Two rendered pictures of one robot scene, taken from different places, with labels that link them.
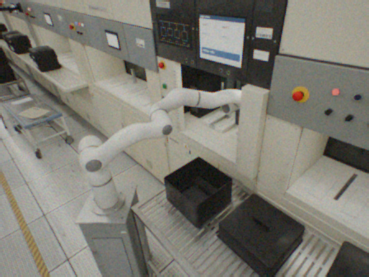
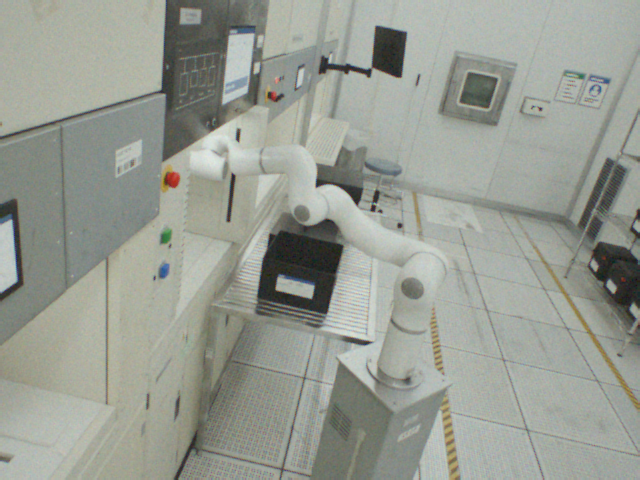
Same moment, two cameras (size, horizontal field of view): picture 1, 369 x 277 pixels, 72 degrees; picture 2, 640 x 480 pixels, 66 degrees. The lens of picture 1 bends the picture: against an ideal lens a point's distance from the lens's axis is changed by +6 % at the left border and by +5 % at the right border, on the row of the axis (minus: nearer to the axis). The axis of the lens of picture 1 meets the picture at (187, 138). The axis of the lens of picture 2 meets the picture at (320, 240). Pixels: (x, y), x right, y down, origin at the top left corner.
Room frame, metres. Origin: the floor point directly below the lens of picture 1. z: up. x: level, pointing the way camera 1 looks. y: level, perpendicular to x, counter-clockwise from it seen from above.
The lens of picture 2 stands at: (2.21, 1.17, 1.77)
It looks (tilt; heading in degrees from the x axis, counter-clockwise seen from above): 24 degrees down; 223
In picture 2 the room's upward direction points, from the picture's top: 11 degrees clockwise
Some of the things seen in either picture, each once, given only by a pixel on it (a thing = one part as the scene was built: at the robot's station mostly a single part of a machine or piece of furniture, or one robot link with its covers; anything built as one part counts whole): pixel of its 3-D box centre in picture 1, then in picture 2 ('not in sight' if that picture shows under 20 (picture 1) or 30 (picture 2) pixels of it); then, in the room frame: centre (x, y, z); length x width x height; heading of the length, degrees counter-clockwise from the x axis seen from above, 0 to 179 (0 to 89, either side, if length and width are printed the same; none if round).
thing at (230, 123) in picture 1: (220, 120); not in sight; (1.65, -0.27, 0.89); 0.22 x 0.21 x 0.04; 130
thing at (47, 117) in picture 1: (39, 122); not in sight; (2.98, 1.98, 0.24); 0.97 x 0.52 x 0.48; 43
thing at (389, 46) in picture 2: not in sight; (364, 53); (-0.33, -1.15, 1.57); 0.53 x 0.40 x 0.36; 130
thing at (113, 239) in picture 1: (120, 240); (368, 452); (1.01, 0.49, 0.38); 0.28 x 0.28 x 0.76; 85
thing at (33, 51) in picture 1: (44, 58); not in sight; (3.46, 1.85, 0.93); 0.30 x 0.28 x 0.26; 38
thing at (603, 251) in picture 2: not in sight; (611, 263); (-2.33, 0.27, 0.31); 0.30 x 0.28 x 0.26; 38
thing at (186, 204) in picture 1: (198, 189); (302, 270); (0.98, -0.04, 0.85); 0.28 x 0.28 x 0.17; 39
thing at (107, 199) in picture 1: (105, 190); (401, 346); (1.01, 0.49, 0.85); 0.19 x 0.19 x 0.18
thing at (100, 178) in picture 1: (94, 158); (415, 294); (1.04, 0.50, 1.07); 0.19 x 0.12 x 0.24; 21
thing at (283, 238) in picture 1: (259, 229); (304, 235); (0.72, -0.32, 0.83); 0.29 x 0.29 x 0.13; 39
